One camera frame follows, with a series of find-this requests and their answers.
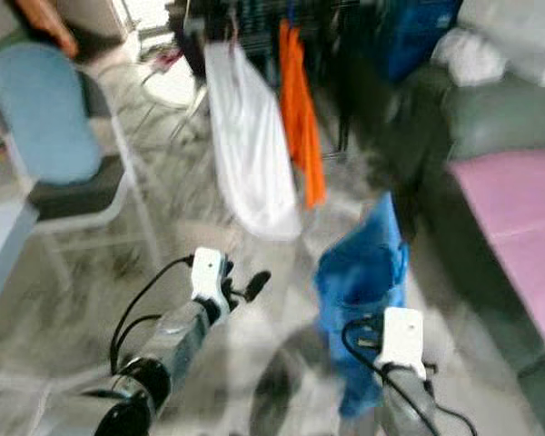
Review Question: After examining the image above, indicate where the blue shirt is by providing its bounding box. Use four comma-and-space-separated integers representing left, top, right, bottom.
313, 191, 410, 419

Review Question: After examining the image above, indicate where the white shirt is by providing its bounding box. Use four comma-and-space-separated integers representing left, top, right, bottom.
204, 41, 302, 242

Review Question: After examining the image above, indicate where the orange shirt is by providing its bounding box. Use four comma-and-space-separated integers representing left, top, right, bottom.
277, 20, 328, 208

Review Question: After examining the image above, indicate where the white folding chair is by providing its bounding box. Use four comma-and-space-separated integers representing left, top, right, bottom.
0, 44, 164, 292

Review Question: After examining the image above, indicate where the pink sheet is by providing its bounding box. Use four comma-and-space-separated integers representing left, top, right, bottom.
450, 150, 545, 360

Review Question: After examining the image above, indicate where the white plastic table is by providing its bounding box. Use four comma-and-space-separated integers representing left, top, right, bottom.
0, 198, 42, 319

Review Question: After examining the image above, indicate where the black metal drying rack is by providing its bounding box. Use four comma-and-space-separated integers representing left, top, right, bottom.
168, 0, 382, 155

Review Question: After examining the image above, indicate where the grey green sofa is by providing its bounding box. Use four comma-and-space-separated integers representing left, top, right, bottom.
391, 64, 545, 401

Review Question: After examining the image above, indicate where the light blue cushion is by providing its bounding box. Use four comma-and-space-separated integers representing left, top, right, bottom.
0, 44, 103, 187

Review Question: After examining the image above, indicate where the crumpled white cloth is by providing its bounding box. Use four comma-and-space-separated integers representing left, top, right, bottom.
441, 27, 510, 87

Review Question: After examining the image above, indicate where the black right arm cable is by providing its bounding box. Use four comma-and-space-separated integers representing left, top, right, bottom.
339, 316, 482, 436

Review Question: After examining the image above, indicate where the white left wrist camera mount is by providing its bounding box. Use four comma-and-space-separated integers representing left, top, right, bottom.
191, 247, 230, 314

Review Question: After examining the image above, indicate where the white round tube frame stand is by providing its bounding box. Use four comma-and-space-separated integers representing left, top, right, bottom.
138, 54, 203, 114

